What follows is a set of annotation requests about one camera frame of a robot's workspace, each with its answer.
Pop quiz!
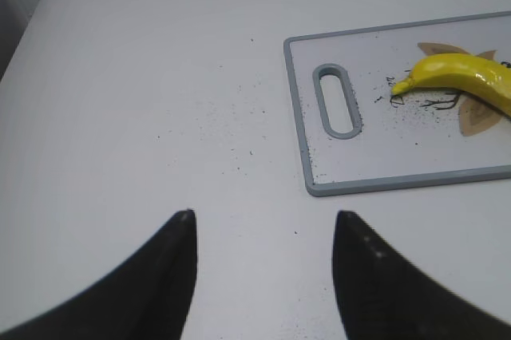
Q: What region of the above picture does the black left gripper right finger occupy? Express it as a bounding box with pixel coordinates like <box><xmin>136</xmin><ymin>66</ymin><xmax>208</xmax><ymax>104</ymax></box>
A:
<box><xmin>332</xmin><ymin>211</ymin><xmax>510</xmax><ymax>339</ymax></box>

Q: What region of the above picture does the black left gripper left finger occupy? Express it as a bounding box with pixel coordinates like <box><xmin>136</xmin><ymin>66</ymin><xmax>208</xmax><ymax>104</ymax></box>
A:
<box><xmin>1</xmin><ymin>210</ymin><xmax>198</xmax><ymax>339</ymax></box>

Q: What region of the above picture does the yellow plastic banana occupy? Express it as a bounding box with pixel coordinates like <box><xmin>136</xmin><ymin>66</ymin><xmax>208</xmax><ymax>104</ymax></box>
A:
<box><xmin>391</xmin><ymin>53</ymin><xmax>510</xmax><ymax>116</ymax></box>

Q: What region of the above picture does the white grey-rimmed cutting board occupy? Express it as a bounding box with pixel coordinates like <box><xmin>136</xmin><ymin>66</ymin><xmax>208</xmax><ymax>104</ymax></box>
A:
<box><xmin>283</xmin><ymin>12</ymin><xmax>510</xmax><ymax>196</ymax></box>

